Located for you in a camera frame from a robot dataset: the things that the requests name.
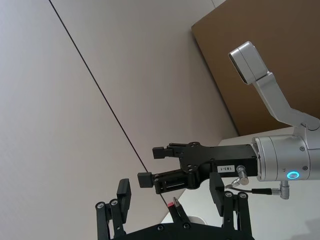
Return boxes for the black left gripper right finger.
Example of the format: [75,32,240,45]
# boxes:
[209,172,254,240]

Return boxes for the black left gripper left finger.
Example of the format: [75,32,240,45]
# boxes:
[94,178,133,240]

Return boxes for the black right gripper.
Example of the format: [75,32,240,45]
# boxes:
[137,141,259,196]

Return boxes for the white rounded object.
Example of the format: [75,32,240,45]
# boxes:
[186,215,208,226]

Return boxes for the brown board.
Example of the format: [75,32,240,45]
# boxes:
[191,0,320,137]

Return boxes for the thin dark cable silver plug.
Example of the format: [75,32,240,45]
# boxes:
[224,164,291,200]

